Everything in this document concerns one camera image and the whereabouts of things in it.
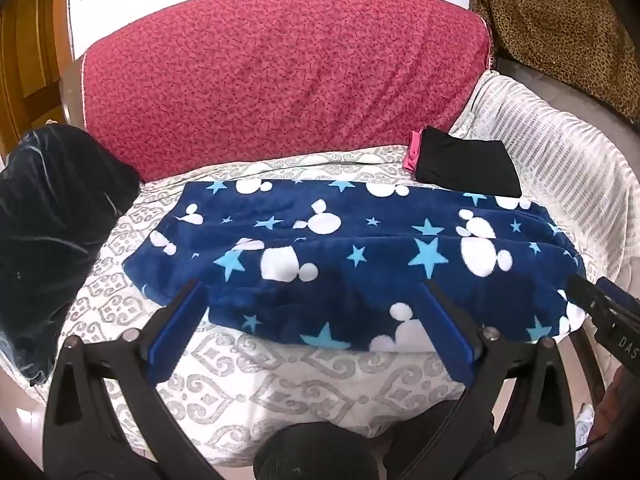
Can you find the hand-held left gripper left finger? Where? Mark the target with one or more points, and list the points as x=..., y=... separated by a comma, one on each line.
x=176, y=332

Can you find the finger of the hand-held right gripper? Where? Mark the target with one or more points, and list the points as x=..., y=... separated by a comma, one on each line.
x=617, y=292
x=585, y=295

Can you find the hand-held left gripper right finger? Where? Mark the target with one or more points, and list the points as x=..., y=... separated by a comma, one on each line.
x=450, y=332

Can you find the blue star-print fleece pants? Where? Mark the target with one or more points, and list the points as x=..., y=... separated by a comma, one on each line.
x=350, y=260

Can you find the person's right forearm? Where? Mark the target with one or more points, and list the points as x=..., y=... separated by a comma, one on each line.
x=620, y=410

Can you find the white grey-patterned seat cover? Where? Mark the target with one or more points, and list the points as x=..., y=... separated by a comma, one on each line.
x=280, y=395

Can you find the white striped armrest cover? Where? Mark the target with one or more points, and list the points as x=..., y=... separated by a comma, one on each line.
x=565, y=170

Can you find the dark velvet cushion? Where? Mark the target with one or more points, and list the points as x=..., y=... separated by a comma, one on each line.
x=50, y=240

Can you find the black folded garment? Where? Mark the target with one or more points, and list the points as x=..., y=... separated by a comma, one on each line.
x=465, y=165

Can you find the person's dark trouser leg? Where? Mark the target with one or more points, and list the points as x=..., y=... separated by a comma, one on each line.
x=320, y=452

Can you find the pink folded garment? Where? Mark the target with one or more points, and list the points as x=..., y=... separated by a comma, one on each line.
x=412, y=155

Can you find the leopard print cloth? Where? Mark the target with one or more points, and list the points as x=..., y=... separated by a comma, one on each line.
x=565, y=30

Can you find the red patterned sofa back cover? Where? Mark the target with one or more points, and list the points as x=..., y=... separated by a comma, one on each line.
x=280, y=75

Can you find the wooden door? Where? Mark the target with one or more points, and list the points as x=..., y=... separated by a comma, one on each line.
x=30, y=45

